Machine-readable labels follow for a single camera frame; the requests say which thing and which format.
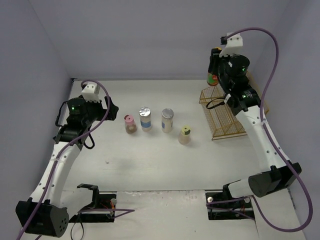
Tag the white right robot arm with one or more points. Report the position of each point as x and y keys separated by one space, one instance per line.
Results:
x=245 y=104

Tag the silver lid jar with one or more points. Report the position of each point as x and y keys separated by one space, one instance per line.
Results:
x=167 y=115
x=145 y=118

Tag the gold wire basket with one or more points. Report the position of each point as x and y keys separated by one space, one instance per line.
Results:
x=221 y=121

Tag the silver lid jar left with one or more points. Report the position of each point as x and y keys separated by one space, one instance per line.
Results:
x=145 y=118

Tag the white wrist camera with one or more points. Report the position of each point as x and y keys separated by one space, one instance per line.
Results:
x=233 y=46
x=90 y=92

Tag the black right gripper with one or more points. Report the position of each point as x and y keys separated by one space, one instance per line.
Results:
x=215 y=63

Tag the yellow lid spice shaker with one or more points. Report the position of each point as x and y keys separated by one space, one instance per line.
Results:
x=184 y=135

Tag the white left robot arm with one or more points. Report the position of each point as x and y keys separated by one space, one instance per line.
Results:
x=47 y=211

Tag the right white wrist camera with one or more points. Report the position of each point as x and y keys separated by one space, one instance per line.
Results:
x=233 y=46

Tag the silver lid jar right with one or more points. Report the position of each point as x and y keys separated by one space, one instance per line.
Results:
x=167 y=115

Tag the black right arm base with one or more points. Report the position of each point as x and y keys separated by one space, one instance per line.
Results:
x=221 y=207

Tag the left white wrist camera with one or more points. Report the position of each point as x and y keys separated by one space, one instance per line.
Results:
x=90 y=92

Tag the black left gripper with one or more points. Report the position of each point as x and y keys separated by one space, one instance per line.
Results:
x=105 y=110

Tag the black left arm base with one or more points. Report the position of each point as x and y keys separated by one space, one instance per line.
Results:
x=100 y=200

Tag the pink lid spice shaker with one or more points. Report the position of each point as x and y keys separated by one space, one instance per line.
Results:
x=130 y=125

